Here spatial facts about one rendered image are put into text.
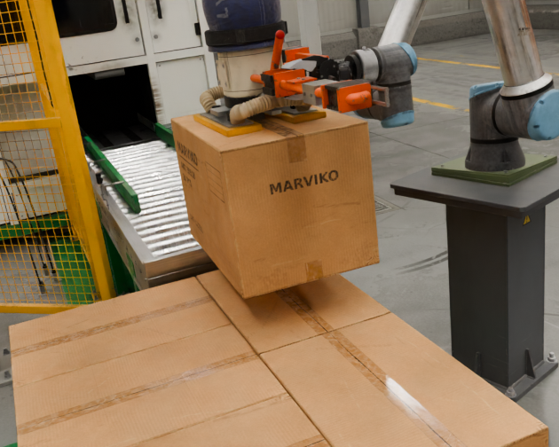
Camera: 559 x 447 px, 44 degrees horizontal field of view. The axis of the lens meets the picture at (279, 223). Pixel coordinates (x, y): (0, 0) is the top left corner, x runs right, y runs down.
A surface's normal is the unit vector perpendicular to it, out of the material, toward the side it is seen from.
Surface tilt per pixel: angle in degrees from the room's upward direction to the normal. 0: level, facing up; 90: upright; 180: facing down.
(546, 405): 0
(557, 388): 0
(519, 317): 90
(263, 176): 90
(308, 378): 0
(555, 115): 92
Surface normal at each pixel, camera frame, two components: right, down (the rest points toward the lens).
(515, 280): 0.65, 0.18
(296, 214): 0.35, 0.27
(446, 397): -0.12, -0.94
